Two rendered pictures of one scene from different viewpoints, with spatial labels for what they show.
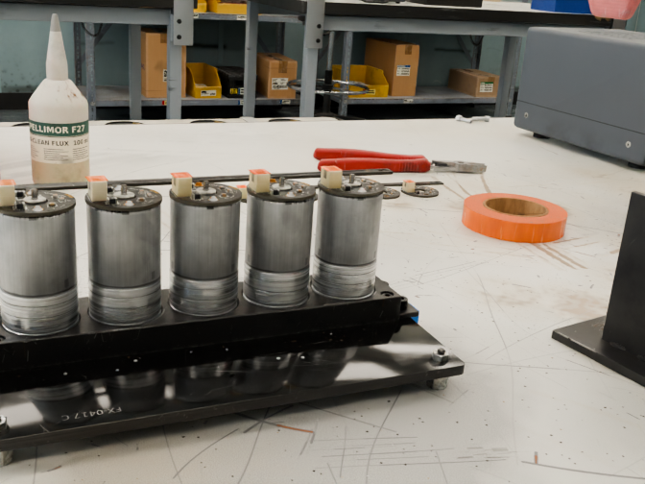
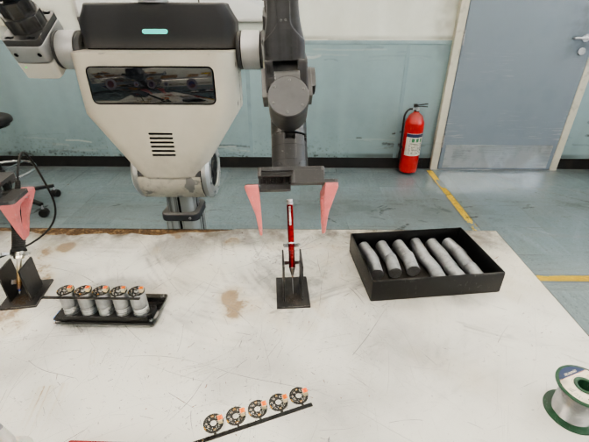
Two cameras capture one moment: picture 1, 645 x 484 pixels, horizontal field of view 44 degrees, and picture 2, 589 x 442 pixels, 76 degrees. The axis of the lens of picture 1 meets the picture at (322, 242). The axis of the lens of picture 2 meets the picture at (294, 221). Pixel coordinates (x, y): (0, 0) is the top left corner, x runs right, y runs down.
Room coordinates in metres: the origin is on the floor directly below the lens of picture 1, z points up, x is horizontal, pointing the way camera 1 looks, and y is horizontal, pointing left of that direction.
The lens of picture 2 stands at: (0.54, 0.52, 1.19)
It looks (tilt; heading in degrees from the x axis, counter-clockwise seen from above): 29 degrees down; 206
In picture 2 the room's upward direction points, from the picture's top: straight up
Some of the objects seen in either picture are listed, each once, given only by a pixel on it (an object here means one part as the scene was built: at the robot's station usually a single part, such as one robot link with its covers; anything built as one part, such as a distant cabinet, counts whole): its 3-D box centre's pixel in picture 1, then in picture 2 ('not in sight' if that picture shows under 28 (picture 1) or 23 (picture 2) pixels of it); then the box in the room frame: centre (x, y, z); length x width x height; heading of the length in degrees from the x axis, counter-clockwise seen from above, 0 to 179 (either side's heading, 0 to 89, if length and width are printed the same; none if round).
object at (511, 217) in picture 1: (513, 216); not in sight; (0.45, -0.11, 0.76); 0.06 x 0.06 x 0.01
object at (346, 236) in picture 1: (346, 246); (69, 302); (0.29, -0.01, 0.79); 0.02 x 0.02 x 0.05
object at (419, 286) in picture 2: not in sight; (420, 260); (-0.10, 0.47, 0.77); 0.24 x 0.16 x 0.04; 123
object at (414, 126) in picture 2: not in sight; (412, 138); (-2.54, 0.05, 0.29); 0.16 x 0.15 x 0.55; 116
